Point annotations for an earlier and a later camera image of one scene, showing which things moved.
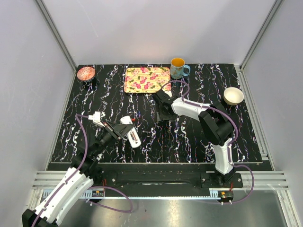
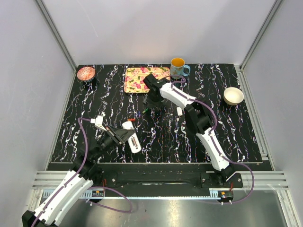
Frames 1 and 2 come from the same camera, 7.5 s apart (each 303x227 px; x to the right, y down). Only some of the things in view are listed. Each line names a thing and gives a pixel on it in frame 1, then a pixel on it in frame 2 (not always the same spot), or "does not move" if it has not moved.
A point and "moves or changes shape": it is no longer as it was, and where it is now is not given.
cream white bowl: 232,96 does not move
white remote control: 133,137 moves or changes shape
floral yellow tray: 146,80 does not move
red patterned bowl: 85,73 does not move
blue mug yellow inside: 177,68 does not move
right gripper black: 162,116 -> 149,93
